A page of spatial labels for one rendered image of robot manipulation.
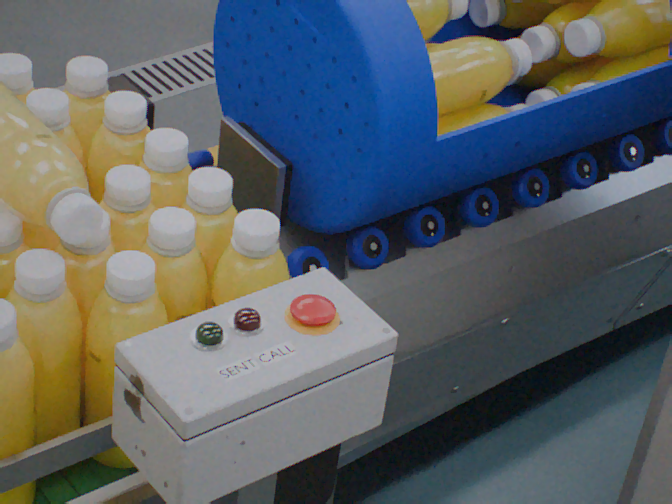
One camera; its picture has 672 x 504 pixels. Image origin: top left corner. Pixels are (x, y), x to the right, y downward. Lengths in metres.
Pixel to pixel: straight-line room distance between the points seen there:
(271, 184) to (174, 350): 0.35
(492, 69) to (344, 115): 0.18
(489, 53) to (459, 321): 0.29
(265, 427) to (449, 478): 1.52
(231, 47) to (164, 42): 2.23
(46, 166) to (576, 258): 0.72
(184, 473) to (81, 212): 0.23
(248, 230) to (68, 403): 0.21
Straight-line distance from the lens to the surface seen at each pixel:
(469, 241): 1.60
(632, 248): 1.80
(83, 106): 1.49
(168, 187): 1.38
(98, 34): 3.80
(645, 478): 1.73
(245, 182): 1.50
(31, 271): 1.22
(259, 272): 1.29
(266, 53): 1.50
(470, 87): 1.51
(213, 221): 1.34
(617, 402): 2.90
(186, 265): 1.29
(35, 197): 1.22
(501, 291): 1.66
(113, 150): 1.44
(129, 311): 1.23
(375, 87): 1.37
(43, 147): 1.24
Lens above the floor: 1.85
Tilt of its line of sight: 37 degrees down
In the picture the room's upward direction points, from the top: 8 degrees clockwise
